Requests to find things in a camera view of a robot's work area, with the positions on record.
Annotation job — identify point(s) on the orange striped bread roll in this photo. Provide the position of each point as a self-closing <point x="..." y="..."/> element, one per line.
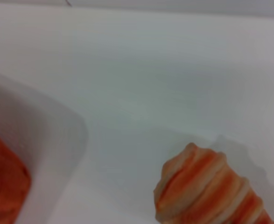
<point x="204" y="189"/>

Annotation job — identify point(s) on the orange woven rectangular basket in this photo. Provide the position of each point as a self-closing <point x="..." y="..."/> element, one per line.
<point x="3" y="182"/>

